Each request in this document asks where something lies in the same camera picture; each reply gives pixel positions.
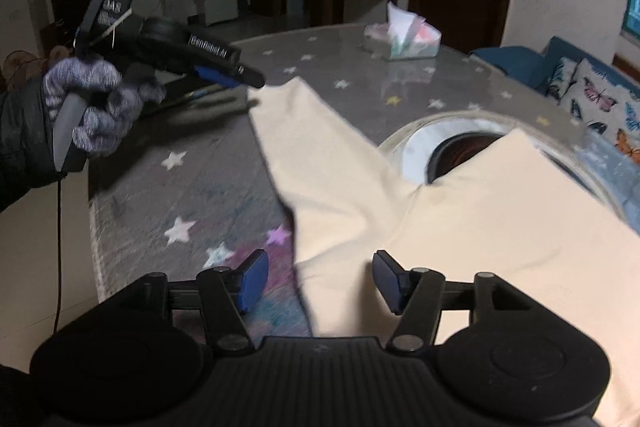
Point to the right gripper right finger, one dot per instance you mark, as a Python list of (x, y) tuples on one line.
[(415, 297)]

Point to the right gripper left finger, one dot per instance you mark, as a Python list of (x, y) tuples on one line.
[(226, 296)]

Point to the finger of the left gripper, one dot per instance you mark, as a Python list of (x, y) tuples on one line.
[(228, 73), (191, 87)]

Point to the cream sweatshirt garment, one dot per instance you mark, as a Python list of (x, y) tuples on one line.
[(508, 211)]

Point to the black sleeved left forearm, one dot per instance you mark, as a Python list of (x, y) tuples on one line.
[(26, 159)]

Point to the gloved left hand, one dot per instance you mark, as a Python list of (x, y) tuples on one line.
[(92, 106)]

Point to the round induction cooktop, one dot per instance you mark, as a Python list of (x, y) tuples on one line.
[(430, 147)]

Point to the tissue box with tissues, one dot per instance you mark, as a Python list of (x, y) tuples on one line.
[(405, 36)]

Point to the blue sofa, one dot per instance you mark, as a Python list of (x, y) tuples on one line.
[(535, 70)]

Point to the butterfly print cushion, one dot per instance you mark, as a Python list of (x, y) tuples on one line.
[(611, 111)]

